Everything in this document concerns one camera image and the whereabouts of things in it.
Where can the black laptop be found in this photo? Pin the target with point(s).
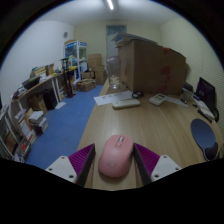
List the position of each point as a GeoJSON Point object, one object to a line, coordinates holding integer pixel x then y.
{"type": "Point", "coordinates": [205, 90]}

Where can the pink computer mouse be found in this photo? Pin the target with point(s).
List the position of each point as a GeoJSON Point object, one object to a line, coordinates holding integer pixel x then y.
{"type": "Point", "coordinates": [115, 156]}

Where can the shelf unit with books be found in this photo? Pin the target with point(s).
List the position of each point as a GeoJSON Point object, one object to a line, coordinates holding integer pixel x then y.
{"type": "Point", "coordinates": [23, 130]}

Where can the clear glass jar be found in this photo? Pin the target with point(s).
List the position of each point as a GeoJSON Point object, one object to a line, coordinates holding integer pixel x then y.
{"type": "Point", "coordinates": [113, 71]}

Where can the low brown cardboard box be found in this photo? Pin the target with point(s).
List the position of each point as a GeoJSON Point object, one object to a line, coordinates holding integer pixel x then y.
{"type": "Point", "coordinates": [86, 85]}

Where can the dark blue mouse pad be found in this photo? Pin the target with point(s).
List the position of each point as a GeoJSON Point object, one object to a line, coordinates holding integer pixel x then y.
{"type": "Point", "coordinates": [202, 135]}

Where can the white blue display cabinet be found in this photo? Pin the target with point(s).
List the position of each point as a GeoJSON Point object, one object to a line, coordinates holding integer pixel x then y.
{"type": "Point", "coordinates": [74, 56]}

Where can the large brown cardboard box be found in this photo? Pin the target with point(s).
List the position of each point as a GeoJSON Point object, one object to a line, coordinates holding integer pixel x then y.
{"type": "Point", "coordinates": [146, 66]}

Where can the small black object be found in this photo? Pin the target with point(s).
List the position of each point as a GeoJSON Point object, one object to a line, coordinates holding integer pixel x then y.
{"type": "Point", "coordinates": [137, 95]}

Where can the grey door with window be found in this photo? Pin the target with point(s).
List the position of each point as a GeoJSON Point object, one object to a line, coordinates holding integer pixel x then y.
{"type": "Point", "coordinates": [112, 40]}

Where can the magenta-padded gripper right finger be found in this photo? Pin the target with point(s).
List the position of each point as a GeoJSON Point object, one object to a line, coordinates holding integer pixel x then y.
{"type": "Point", "coordinates": [163, 166]}

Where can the white remote with buttons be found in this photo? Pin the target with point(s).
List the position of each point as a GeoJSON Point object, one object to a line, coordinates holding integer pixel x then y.
{"type": "Point", "coordinates": [157, 99]}

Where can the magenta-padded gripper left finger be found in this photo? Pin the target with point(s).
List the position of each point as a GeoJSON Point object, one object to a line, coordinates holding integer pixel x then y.
{"type": "Point", "coordinates": [63, 168]}

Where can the stacked brown cardboard boxes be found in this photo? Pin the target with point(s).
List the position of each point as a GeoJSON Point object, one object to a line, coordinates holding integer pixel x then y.
{"type": "Point", "coordinates": [96, 66]}

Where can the round wall clock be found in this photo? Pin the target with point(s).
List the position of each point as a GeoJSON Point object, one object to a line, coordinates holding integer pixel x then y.
{"type": "Point", "coordinates": [65, 34]}

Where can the white open notebook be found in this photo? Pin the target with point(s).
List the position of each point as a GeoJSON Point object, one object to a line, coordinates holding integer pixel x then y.
{"type": "Point", "coordinates": [205, 110]}

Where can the ceiling tube light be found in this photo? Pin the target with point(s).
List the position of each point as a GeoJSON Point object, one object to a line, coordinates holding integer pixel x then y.
{"type": "Point", "coordinates": [110, 4]}

